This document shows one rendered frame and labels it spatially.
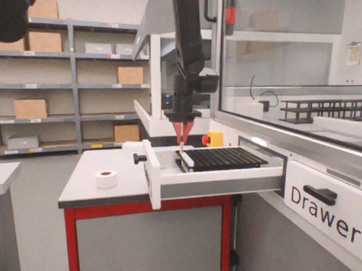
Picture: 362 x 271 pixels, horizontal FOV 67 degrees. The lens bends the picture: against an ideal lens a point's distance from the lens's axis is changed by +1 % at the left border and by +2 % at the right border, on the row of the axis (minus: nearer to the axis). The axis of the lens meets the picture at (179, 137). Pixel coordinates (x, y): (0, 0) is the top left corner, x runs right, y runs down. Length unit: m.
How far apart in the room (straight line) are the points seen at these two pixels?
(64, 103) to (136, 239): 4.08
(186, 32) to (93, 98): 4.28
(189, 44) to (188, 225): 0.61
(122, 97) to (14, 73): 1.67
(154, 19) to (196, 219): 1.05
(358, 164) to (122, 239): 0.72
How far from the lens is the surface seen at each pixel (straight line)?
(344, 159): 0.59
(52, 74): 4.90
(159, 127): 1.56
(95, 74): 4.88
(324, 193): 0.57
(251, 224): 0.99
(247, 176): 0.71
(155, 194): 0.63
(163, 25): 1.57
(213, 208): 0.99
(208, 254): 1.08
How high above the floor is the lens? 1.11
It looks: 12 degrees down
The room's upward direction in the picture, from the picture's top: straight up
